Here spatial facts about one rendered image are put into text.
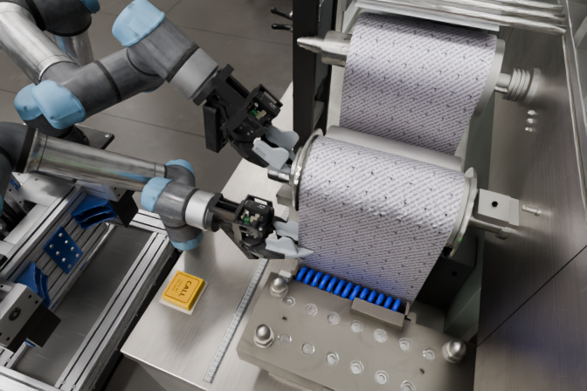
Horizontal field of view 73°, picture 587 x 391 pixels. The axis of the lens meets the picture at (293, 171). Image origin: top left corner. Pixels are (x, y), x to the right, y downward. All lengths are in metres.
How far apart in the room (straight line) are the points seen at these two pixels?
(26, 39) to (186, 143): 1.83
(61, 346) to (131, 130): 1.44
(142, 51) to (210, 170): 1.79
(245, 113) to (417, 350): 0.51
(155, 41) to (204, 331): 0.60
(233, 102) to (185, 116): 2.16
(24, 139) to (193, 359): 0.54
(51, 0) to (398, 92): 0.75
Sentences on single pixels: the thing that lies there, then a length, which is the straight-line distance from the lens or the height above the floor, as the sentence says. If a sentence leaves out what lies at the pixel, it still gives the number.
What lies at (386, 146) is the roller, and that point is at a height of 1.23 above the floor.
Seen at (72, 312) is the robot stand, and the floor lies 0.21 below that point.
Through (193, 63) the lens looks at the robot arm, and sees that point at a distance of 0.63.
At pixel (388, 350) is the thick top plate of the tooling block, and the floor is 1.03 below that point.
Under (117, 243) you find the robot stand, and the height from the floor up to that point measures 0.21.
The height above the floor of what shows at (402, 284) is 1.08.
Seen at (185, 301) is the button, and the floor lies 0.92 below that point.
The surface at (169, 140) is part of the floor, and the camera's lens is 2.64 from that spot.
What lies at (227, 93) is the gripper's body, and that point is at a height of 1.38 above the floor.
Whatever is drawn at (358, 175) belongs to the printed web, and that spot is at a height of 1.30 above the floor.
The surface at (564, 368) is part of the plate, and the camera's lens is 0.46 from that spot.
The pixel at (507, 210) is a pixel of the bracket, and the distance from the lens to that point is 0.66.
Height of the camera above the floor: 1.76
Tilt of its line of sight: 49 degrees down
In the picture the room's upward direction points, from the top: straight up
